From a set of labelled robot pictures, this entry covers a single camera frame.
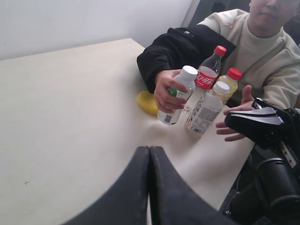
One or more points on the yellow label bottle red cap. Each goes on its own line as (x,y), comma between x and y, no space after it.
(231,78)

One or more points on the person's open bare hand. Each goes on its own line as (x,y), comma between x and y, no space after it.
(164,100)

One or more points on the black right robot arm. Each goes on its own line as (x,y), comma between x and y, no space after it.
(272,198)

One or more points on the clear bottle butterfly label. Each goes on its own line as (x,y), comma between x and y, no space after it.
(206,110)

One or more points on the clear bottle red label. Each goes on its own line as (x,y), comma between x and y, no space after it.
(209,69)

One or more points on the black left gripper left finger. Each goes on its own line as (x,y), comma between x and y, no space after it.
(125,202)

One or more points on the white bottle green label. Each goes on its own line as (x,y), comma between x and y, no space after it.
(187,78)

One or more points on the person's other bare hand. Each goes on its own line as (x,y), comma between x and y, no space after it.
(246,105)

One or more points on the person in cream sweatshirt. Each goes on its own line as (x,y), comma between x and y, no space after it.
(266,55)

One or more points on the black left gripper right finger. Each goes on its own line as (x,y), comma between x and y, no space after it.
(172,200)

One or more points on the black sleeved forearm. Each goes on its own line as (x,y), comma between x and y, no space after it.
(179,47)

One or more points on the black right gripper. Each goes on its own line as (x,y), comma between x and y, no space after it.
(270,127)

